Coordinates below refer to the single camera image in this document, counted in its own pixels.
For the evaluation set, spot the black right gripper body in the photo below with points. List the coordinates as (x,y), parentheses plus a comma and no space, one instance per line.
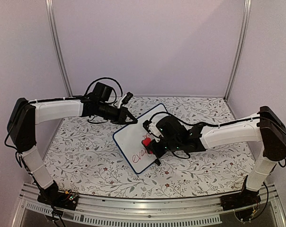
(173,146)

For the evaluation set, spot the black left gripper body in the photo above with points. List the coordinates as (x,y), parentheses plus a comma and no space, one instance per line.
(114,117)

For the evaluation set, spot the red whiteboard eraser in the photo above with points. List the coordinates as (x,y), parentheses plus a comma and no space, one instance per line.
(146,142)

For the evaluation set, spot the small whiteboard blue frame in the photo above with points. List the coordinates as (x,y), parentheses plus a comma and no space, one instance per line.
(129,141)

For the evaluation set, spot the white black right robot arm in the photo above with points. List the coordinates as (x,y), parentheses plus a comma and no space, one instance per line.
(263,126)

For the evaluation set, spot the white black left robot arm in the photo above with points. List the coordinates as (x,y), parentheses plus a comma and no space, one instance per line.
(27,115)

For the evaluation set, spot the wire whiteboard stand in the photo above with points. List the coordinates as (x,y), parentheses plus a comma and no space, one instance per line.
(157,162)

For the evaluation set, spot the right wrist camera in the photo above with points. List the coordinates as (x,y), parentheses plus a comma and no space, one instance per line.
(167,128)

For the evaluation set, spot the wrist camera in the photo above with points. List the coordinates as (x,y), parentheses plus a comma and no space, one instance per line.
(167,128)
(124,99)

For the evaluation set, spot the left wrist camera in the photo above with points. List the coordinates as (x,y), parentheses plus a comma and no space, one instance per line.
(124,99)

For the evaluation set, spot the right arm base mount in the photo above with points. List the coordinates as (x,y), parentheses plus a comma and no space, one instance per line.
(239,200)

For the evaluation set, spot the front aluminium rail frame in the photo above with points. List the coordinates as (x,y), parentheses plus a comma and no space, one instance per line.
(98,211)

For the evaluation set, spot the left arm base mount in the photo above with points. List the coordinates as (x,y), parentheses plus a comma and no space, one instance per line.
(61,199)

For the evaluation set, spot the left rear aluminium post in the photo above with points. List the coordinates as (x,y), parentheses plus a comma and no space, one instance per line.
(57,46)

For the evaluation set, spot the aluminium post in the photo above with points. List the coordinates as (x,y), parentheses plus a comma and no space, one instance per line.
(57,46)
(239,49)

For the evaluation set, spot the right rear aluminium post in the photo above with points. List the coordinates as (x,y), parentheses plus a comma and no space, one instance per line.
(239,49)

